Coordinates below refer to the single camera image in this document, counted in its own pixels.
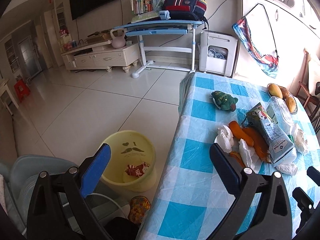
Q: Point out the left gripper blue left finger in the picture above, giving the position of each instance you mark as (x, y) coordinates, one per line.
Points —
(94, 170)

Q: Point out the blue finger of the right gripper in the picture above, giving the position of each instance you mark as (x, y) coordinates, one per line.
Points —
(314, 174)

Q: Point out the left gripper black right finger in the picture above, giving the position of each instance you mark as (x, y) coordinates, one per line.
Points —
(227, 168)

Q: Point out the white paper napkin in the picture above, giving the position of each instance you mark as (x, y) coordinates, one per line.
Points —
(249, 156)

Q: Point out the white tissue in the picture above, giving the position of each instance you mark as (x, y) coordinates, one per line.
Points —
(224, 138)

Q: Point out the orange peel piece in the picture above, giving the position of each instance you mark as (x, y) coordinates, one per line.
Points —
(260, 145)
(240, 134)

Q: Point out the milk carton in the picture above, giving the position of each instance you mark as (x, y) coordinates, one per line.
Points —
(280, 148)

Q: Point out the red snack wrapper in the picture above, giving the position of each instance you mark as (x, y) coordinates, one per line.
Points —
(137, 170)

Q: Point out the green plush toy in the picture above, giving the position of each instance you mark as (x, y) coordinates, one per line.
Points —
(224, 101)

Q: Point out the white plastic bag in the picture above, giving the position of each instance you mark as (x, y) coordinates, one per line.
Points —
(300, 140)

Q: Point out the yellow plastic trash bin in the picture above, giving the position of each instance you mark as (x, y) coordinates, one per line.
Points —
(130, 148)

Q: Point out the blue white checkered tablecloth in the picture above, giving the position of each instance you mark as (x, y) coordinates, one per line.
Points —
(204, 193)

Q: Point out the light blue seat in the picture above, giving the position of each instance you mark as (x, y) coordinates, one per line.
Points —
(19, 182)

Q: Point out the wooden chair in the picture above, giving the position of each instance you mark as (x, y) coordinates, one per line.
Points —
(310, 102)

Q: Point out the orange round fruit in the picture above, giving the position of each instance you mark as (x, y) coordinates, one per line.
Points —
(291, 104)

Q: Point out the brown fruit at back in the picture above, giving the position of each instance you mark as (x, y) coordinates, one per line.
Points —
(285, 92)

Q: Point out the yellow mango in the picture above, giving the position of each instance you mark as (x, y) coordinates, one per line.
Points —
(274, 90)

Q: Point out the white cushion on chair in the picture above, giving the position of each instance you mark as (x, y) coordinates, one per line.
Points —
(313, 75)

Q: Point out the colourful hanging cloth bag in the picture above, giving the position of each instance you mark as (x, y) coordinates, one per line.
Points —
(268, 62)

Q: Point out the red plastic stool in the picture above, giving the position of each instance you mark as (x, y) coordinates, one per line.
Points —
(21, 89)

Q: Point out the white air purifier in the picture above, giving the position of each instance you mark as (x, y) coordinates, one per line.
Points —
(217, 53)

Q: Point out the cream tv cabinet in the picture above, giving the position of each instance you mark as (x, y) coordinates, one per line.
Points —
(101, 55)

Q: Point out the blue white study desk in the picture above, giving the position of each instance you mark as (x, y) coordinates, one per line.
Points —
(167, 36)

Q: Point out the pink kettlebell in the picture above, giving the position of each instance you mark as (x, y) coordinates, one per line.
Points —
(118, 41)

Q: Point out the white balcony cabinet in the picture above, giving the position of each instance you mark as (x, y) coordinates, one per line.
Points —
(274, 27)

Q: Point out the navy red backpack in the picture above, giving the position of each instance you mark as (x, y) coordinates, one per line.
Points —
(191, 10)

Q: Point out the row of books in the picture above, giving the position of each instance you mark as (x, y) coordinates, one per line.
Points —
(143, 6)

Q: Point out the dark wire fruit basket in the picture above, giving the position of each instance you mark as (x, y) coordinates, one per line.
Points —
(285, 103)

